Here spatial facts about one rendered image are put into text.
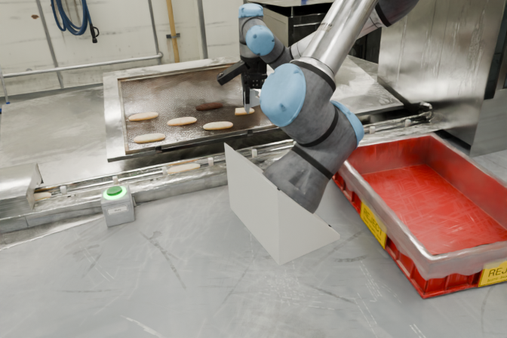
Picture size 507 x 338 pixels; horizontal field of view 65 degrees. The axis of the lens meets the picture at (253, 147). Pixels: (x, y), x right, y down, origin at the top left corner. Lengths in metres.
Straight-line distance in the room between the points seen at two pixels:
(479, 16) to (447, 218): 0.57
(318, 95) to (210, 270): 0.44
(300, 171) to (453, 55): 0.70
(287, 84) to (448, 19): 0.72
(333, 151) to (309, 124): 0.10
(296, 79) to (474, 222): 0.57
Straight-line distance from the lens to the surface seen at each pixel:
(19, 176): 1.25
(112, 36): 4.85
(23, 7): 4.88
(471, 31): 1.34
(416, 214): 1.09
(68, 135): 1.70
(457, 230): 1.08
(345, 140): 0.90
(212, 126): 1.34
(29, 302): 0.99
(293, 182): 0.88
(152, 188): 1.14
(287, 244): 0.89
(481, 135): 1.39
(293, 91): 0.79
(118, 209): 1.08
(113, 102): 1.58
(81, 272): 1.00
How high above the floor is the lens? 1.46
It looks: 28 degrees down
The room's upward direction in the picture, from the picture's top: 3 degrees counter-clockwise
